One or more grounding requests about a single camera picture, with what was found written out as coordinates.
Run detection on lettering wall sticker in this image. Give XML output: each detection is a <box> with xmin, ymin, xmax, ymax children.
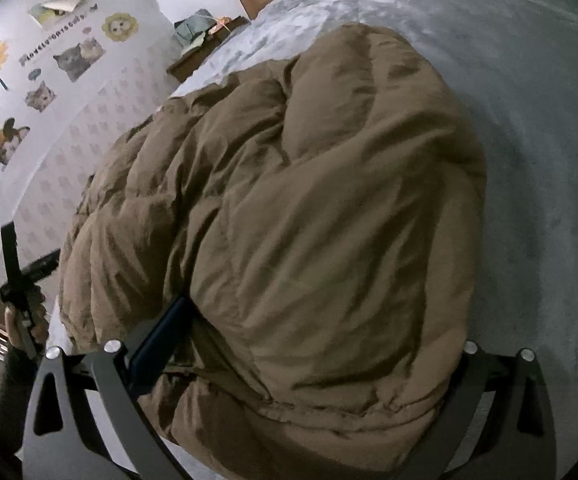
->
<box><xmin>18</xmin><ymin>4</ymin><xmax>98</xmax><ymax>67</ymax></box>

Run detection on two cats wall sticker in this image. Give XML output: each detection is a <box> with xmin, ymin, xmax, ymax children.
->
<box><xmin>52</xmin><ymin>37</ymin><xmax>106</xmax><ymax>84</ymax></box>

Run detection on green folded cloth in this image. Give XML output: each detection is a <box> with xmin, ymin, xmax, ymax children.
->
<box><xmin>173</xmin><ymin>8</ymin><xmax>221</xmax><ymax>52</ymax></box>

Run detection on grey bed blanket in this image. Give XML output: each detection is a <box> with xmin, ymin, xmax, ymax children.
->
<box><xmin>46</xmin><ymin>0</ymin><xmax>578</xmax><ymax>480</ymax></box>

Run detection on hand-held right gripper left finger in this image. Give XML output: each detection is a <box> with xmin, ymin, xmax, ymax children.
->
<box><xmin>21</xmin><ymin>295</ymin><xmax>194</xmax><ymax>480</ymax></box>

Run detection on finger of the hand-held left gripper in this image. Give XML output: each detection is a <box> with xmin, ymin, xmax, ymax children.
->
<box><xmin>0</xmin><ymin>222</ymin><xmax>21</xmax><ymax>287</ymax></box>
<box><xmin>21</xmin><ymin>252</ymin><xmax>62</xmax><ymax>284</ymax></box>

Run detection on brown puffer jacket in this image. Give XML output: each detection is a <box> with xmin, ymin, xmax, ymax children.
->
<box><xmin>58</xmin><ymin>23</ymin><xmax>488</xmax><ymax>479</ymax></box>

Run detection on tabby kitten wall sticker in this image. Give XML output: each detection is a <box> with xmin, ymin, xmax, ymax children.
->
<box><xmin>23</xmin><ymin>80</ymin><xmax>58</xmax><ymax>114</ymax></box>

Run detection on wooden nightstand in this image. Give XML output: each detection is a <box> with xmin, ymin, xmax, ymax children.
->
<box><xmin>166</xmin><ymin>16</ymin><xmax>251</xmax><ymax>84</ymax></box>

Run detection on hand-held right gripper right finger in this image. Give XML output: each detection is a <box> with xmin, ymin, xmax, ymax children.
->
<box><xmin>409</xmin><ymin>340</ymin><xmax>558</xmax><ymax>480</ymax></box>

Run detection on round lion flower wall sticker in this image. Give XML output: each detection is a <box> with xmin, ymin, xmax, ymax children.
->
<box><xmin>102</xmin><ymin>12</ymin><xmax>139</xmax><ymax>44</ymax></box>

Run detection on person's left hand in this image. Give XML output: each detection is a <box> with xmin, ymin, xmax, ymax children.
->
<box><xmin>4</xmin><ymin>292</ymin><xmax>48</xmax><ymax>357</ymax></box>

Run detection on corgi dog wall sticker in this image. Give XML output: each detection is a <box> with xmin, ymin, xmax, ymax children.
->
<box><xmin>0</xmin><ymin>117</ymin><xmax>32</xmax><ymax>166</ymax></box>

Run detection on peeling wall poster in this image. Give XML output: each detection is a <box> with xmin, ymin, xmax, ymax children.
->
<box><xmin>28</xmin><ymin>0</ymin><xmax>90</xmax><ymax>27</ymax></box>

